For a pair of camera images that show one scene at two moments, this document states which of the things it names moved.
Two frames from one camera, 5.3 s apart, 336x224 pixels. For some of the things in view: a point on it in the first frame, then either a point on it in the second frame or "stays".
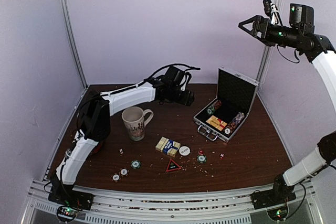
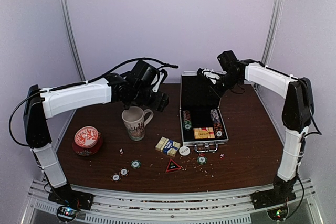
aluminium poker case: x=223 y=117 → x=203 y=122
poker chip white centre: x=124 y=171 stays
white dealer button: x=184 y=150 stays
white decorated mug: x=135 y=119 stays
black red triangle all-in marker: x=172 y=166 stays
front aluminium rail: x=235 y=208 stays
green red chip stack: x=212 y=108 → x=187 y=124
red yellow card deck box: x=217 y=123 → x=203 y=132
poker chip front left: x=115 y=177 stays
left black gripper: x=188 y=100 → x=160 y=103
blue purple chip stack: x=238 y=119 → x=218 y=128
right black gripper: x=259 y=20 → x=217 y=93
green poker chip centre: x=135 y=164 stays
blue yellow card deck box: x=168 y=146 stays
